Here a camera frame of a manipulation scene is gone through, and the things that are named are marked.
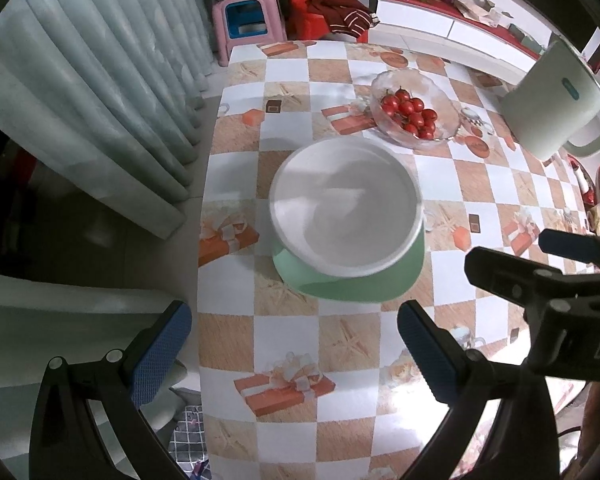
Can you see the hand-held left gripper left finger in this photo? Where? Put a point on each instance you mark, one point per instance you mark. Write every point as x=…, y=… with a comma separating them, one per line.
x=162, y=355

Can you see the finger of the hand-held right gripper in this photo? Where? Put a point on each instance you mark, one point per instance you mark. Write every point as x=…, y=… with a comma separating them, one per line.
x=575, y=247
x=500, y=270

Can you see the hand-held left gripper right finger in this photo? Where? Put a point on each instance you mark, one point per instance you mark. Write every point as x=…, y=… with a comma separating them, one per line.
x=425, y=355

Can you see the green plate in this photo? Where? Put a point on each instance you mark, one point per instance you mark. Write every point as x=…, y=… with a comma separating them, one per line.
x=395, y=280

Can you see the white bowl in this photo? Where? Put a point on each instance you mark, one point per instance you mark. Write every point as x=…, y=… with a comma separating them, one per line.
x=345, y=210

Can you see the person's right forearm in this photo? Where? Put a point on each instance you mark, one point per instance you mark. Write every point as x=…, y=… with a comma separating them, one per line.
x=589, y=425

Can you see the grey plaid cloth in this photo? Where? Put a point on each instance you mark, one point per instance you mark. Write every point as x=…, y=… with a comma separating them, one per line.
x=190, y=430

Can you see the white chair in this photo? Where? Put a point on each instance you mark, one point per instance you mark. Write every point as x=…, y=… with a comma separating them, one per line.
x=55, y=320

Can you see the checkered orange white tablecloth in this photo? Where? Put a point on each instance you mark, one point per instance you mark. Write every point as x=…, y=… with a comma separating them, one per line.
x=290, y=325

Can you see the white electric kettle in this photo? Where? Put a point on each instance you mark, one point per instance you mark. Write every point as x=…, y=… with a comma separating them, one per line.
x=545, y=105

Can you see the glass bowl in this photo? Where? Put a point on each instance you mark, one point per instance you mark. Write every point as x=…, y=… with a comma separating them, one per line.
x=447, y=120

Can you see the pile of cherry tomatoes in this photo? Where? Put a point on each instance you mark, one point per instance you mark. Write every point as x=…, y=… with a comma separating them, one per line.
x=410, y=110

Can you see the white low cabinet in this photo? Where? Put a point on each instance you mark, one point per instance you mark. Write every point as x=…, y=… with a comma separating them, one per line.
x=420, y=22

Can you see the dark red striped garment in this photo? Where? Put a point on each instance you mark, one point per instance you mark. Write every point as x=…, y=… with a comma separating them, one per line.
x=340, y=12

